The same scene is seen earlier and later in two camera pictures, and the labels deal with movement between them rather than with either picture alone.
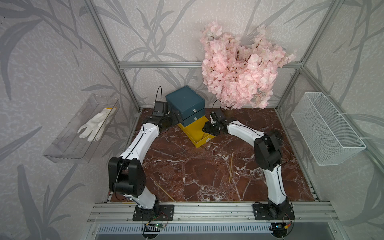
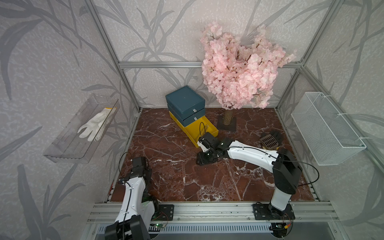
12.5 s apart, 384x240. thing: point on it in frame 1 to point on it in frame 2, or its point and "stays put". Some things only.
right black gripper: [205, 127] to [200, 161]
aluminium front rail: [305, 213] stays put
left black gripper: [175, 120] to [148, 171]
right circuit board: [279, 228] stays put
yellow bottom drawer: [198, 136] stays put
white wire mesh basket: [328, 138] stays put
